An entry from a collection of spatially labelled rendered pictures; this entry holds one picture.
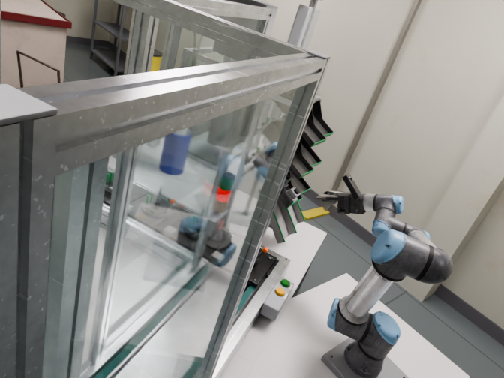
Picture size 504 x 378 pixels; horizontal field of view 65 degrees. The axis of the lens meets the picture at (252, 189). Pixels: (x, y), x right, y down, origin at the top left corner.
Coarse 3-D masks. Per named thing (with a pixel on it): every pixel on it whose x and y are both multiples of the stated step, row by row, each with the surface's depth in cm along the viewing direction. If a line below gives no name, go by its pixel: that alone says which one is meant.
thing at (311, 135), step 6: (312, 108) 181; (312, 114) 182; (312, 120) 182; (306, 126) 181; (312, 126) 183; (306, 132) 178; (312, 132) 181; (318, 132) 182; (306, 138) 172; (312, 138) 178; (318, 138) 182; (324, 138) 181; (312, 144) 172; (318, 144) 178
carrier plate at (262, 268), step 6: (264, 258) 185; (276, 258) 188; (264, 264) 181; (270, 264) 182; (252, 270) 175; (258, 270) 176; (264, 270) 177; (252, 276) 171; (258, 276) 172; (264, 276) 176; (252, 282) 168; (258, 282) 169
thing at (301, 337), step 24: (336, 288) 199; (288, 312) 175; (312, 312) 179; (288, 336) 163; (312, 336) 166; (336, 336) 170; (408, 336) 184; (264, 360) 149; (288, 360) 152; (312, 360) 156; (408, 360) 170; (432, 360) 174
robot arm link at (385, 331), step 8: (376, 312) 150; (384, 312) 152; (368, 320) 147; (376, 320) 146; (384, 320) 148; (392, 320) 150; (368, 328) 146; (376, 328) 145; (384, 328) 144; (392, 328) 146; (368, 336) 146; (376, 336) 145; (384, 336) 143; (392, 336) 143; (360, 344) 152; (368, 344) 147; (376, 344) 146; (384, 344) 145; (392, 344) 145; (368, 352) 149; (376, 352) 147; (384, 352) 147
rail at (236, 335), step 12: (288, 264) 188; (276, 276) 178; (264, 288) 168; (252, 300) 160; (264, 300) 162; (252, 312) 154; (240, 324) 147; (252, 324) 159; (228, 336) 141; (240, 336) 143; (228, 348) 137; (228, 360) 138; (216, 372) 127
